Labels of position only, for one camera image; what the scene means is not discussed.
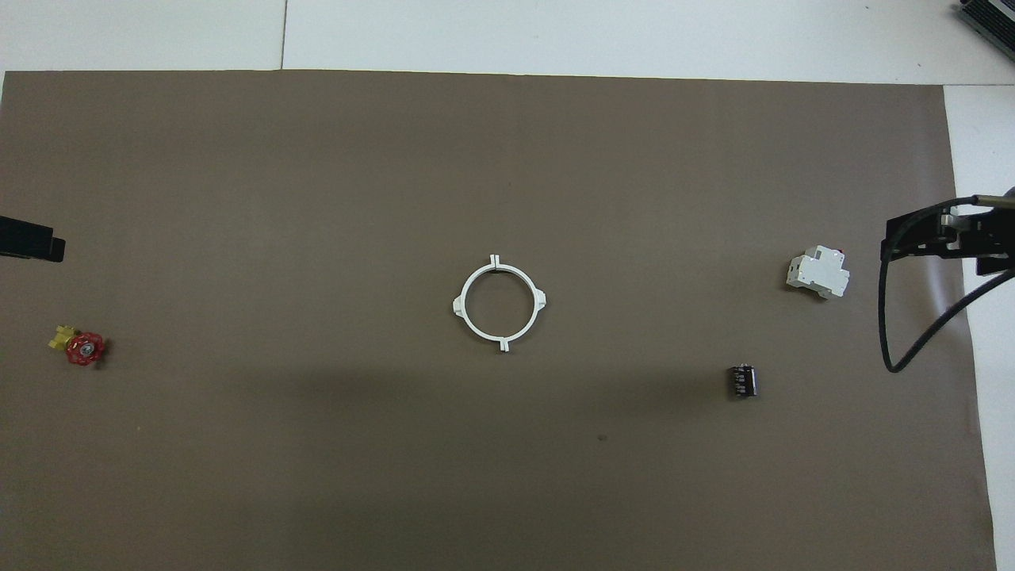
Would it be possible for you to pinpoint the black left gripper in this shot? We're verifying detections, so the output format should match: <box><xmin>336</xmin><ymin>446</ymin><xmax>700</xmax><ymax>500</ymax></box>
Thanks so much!
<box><xmin>0</xmin><ymin>216</ymin><xmax>67</xmax><ymax>263</ymax></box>

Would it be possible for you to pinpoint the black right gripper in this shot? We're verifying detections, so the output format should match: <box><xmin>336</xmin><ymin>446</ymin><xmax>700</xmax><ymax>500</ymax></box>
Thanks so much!
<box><xmin>882</xmin><ymin>202</ymin><xmax>1015</xmax><ymax>277</ymax></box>

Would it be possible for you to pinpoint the white half pipe clamp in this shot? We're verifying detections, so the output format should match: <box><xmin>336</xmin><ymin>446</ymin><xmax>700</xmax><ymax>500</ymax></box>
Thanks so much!
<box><xmin>452</xmin><ymin>254</ymin><xmax>506</xmax><ymax>354</ymax></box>
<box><xmin>492</xmin><ymin>254</ymin><xmax>549</xmax><ymax>354</ymax></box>

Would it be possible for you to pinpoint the white circuit breaker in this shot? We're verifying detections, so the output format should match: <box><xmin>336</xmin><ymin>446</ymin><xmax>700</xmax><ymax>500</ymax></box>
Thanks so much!
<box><xmin>785</xmin><ymin>246</ymin><xmax>851</xmax><ymax>301</ymax></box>

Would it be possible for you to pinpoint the red handwheel yellow valve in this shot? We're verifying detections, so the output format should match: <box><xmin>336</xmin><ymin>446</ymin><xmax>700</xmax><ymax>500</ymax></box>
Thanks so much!
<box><xmin>48</xmin><ymin>324</ymin><xmax>107</xmax><ymax>367</ymax></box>

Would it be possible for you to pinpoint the grey ribbed device box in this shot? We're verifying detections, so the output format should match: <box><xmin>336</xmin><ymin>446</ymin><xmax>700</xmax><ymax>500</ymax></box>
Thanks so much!
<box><xmin>954</xmin><ymin>0</ymin><xmax>1015</xmax><ymax>63</ymax></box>

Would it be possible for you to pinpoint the brown table mat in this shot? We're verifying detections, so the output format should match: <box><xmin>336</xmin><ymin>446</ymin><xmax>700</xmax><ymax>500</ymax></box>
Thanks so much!
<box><xmin>0</xmin><ymin>70</ymin><xmax>998</xmax><ymax>571</ymax></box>

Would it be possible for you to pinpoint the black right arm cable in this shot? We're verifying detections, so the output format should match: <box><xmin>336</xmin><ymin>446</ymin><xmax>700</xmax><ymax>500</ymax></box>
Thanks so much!
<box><xmin>877</xmin><ymin>197</ymin><xmax>1015</xmax><ymax>374</ymax></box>

